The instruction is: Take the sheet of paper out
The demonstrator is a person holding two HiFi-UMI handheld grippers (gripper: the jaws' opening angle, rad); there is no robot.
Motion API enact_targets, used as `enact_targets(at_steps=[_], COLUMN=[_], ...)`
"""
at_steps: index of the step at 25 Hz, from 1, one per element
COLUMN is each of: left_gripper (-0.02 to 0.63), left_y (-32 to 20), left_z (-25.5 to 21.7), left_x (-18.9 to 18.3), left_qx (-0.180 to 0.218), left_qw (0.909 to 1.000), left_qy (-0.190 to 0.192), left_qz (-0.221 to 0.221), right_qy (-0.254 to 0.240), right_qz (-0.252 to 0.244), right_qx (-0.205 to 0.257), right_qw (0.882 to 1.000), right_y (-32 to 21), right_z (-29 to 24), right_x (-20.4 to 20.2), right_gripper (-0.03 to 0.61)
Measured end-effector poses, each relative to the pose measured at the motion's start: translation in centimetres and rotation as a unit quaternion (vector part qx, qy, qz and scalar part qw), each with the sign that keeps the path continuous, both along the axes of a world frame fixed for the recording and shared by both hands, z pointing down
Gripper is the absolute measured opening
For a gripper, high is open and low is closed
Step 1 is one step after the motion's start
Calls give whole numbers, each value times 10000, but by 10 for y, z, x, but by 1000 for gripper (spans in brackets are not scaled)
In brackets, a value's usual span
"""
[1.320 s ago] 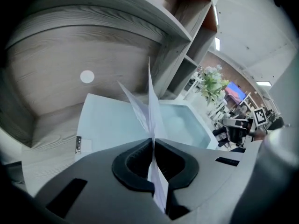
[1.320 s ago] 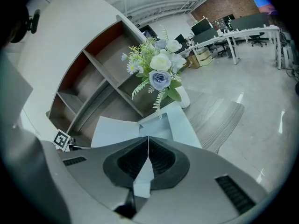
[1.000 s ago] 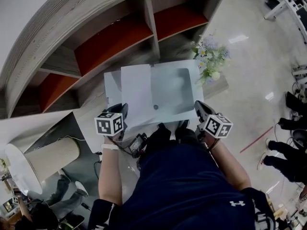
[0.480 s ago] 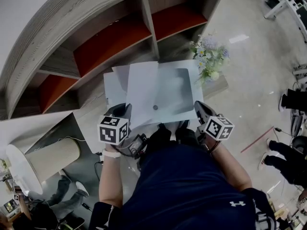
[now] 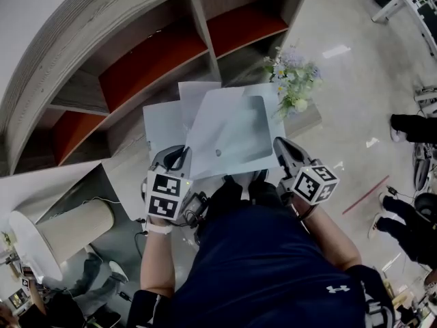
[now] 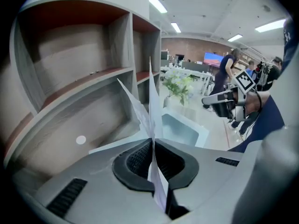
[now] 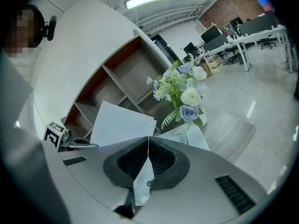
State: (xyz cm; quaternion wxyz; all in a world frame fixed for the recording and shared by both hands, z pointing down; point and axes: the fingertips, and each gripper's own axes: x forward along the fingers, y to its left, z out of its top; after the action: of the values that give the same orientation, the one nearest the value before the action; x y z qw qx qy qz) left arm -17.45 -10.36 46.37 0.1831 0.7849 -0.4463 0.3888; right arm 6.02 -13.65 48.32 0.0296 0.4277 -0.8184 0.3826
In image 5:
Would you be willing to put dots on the small potted plant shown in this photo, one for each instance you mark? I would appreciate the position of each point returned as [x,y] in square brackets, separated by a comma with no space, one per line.
[8,238]

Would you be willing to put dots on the person's right shoe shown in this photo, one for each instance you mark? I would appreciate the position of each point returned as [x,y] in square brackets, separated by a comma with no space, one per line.
[260,176]

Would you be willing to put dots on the white and purple flower bouquet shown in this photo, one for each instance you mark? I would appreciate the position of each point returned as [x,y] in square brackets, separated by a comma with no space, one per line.
[295,84]

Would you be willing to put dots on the black round bin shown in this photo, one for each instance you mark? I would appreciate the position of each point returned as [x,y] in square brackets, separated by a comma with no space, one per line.
[426,207]

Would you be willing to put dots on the person's black trousers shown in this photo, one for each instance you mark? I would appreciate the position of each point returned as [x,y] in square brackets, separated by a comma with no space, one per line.
[232,197]

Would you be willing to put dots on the black wristband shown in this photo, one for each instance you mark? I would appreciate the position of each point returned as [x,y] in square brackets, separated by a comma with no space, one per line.
[306,213]

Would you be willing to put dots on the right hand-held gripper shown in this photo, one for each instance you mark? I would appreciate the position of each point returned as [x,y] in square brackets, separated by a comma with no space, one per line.
[314,184]

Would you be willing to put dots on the person's right forearm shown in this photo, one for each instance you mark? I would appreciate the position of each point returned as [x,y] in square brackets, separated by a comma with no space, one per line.
[334,244]

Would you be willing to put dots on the black electronics box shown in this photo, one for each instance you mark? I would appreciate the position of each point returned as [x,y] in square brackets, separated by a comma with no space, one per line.
[195,208]

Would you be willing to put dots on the person's left forearm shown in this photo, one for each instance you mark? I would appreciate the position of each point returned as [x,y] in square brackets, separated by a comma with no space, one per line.
[158,261]

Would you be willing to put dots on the person's navy shirt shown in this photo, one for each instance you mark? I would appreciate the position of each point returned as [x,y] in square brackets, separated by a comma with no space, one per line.
[266,275]

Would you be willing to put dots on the grey wooden desk with shelves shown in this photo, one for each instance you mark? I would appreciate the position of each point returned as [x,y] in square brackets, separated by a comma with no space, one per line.
[129,138]

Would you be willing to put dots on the white box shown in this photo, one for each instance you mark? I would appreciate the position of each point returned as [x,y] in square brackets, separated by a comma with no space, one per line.
[239,132]

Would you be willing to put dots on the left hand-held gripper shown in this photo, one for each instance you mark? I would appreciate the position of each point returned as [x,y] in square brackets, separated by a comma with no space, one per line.
[164,197]

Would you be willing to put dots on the white wristband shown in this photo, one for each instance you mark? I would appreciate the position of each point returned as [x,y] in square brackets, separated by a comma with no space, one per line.
[160,228]

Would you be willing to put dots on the wooden frame stand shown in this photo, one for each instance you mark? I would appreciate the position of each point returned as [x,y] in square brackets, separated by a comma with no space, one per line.
[403,302]

